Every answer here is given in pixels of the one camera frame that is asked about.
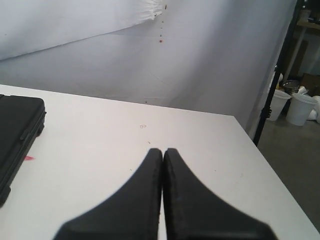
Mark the white bucket right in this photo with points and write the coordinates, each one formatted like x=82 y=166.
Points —
x=299 y=109

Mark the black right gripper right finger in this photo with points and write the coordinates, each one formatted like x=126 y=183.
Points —
x=193 y=212

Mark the white bucket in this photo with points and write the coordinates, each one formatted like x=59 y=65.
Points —
x=278 y=102
x=299 y=109

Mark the metal pot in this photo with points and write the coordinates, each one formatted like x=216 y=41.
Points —
x=291 y=86

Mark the cardboard box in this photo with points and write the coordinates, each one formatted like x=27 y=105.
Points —
x=311 y=83

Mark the white backdrop cloth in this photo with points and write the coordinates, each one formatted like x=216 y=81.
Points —
x=215 y=56

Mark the black plastic carrying case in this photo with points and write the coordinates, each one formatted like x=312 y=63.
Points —
x=22 y=119

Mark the black backdrop stand pole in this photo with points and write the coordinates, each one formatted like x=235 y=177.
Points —
x=266 y=111

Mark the white bucket left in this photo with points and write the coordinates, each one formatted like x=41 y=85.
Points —
x=278 y=102

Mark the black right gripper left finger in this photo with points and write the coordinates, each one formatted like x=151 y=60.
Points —
x=131 y=213

